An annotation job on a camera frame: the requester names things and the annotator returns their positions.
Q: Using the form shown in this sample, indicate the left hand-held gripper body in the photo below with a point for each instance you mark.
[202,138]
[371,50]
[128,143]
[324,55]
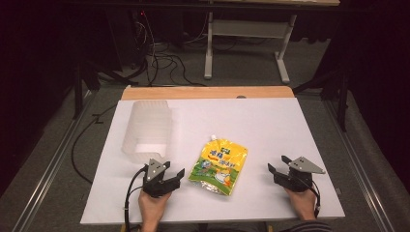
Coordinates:
[159,187]

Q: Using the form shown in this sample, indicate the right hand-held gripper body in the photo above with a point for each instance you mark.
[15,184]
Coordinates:
[298,180]

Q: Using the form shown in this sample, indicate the translucent plastic container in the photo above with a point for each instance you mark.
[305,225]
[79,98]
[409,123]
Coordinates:
[150,129]

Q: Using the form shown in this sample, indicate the yellow spouted sauce pouch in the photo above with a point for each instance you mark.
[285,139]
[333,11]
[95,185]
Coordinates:
[219,164]

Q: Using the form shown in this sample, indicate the person's left hand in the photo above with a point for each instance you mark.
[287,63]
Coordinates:
[153,206]

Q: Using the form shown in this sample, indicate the person's right hand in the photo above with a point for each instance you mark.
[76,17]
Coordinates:
[303,203]

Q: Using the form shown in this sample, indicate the white table sheet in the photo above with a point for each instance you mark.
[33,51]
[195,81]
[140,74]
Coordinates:
[264,129]

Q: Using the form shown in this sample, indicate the black metal stand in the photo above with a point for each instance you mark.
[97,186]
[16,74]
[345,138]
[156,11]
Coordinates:
[341,96]
[78,90]

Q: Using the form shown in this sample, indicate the metal floor rail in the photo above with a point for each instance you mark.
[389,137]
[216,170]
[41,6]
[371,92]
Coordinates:
[354,161]
[48,174]

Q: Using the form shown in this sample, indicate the white metal desk frame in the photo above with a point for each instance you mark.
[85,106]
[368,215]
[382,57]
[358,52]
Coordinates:
[249,28]

